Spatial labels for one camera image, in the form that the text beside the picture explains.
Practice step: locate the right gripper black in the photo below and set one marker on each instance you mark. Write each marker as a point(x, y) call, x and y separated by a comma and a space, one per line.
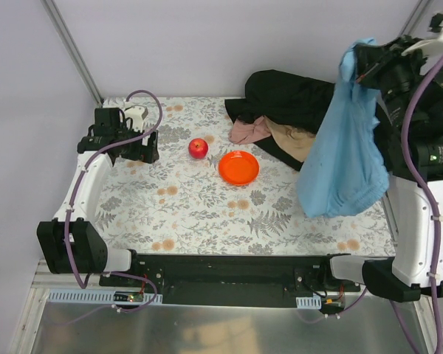
point(366, 64)

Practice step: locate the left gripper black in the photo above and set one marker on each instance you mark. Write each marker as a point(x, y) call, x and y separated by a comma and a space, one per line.
point(150, 146)

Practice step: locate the black cloth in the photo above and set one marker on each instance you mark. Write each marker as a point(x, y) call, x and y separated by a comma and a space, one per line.
point(285, 99)

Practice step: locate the light blue cloth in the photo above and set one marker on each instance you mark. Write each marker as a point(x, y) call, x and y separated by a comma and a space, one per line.
point(344, 173)

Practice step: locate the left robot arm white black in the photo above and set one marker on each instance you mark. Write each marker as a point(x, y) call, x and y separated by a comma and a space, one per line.
point(70, 241)

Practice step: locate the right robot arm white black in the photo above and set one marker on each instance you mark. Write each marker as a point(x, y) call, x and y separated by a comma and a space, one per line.
point(410, 139)

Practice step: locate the pink cloth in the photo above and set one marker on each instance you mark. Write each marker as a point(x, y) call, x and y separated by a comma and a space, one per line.
point(243, 133)

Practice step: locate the tan beige cloth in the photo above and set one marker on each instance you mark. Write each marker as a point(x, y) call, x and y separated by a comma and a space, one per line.
point(295, 141)

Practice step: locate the red apple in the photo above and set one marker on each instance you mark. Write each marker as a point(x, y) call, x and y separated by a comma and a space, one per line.
point(198, 148)

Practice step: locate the floral patterned table mat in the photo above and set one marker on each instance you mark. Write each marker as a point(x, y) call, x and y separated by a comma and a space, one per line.
point(181, 205)

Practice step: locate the orange plastic plate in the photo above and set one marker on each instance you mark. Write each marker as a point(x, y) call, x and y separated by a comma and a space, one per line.
point(239, 168)

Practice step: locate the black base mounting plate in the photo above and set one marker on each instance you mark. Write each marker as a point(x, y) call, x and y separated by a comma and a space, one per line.
point(238, 281)

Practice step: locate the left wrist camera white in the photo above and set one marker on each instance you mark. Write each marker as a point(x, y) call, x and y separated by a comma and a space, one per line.
point(135, 116)

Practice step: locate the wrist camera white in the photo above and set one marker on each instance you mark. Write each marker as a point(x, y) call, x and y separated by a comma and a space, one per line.
point(135, 116)
point(441, 29)

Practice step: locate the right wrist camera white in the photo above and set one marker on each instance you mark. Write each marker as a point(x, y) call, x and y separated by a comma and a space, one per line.
point(441, 29)

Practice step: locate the right aluminium frame post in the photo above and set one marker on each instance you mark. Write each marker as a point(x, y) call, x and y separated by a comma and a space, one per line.
point(415, 17)

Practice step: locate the aluminium frame post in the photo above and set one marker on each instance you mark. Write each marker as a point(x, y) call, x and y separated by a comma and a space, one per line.
point(72, 49)
point(415, 17)

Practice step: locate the left aluminium frame post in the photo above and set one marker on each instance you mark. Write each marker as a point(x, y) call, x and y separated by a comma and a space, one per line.
point(72, 49)

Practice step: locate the left white cable duct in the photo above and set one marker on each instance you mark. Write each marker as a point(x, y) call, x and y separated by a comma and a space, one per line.
point(103, 297)

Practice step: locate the white cable duct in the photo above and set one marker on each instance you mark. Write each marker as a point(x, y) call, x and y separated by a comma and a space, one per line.
point(103, 297)
point(309, 302)

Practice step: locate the right white cable duct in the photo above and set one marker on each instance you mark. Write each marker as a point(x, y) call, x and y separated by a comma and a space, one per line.
point(309, 302)

